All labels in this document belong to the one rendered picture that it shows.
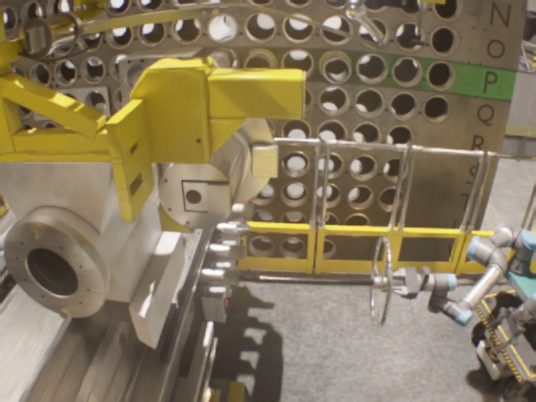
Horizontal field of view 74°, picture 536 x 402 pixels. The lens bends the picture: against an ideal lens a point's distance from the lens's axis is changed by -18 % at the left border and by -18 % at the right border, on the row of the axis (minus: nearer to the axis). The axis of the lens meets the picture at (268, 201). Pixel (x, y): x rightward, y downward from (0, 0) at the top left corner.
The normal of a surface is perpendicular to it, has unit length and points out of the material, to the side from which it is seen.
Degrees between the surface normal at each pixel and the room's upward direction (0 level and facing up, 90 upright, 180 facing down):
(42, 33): 90
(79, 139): 90
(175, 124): 90
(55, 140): 90
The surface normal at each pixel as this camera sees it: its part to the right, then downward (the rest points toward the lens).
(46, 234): -0.08, 0.51
